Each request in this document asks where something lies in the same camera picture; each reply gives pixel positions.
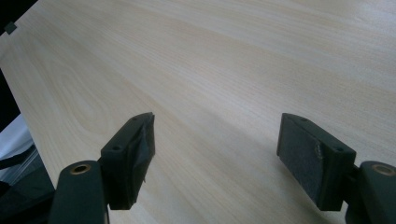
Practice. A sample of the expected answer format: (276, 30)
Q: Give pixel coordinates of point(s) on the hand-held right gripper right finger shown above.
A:
(308, 161)

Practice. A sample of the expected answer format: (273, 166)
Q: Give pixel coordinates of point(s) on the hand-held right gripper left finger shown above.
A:
(124, 174)

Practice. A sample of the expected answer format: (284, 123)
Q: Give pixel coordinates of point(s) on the white sheet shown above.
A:
(14, 137)

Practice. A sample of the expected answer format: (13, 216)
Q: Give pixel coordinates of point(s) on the small dark square tag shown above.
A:
(10, 28)

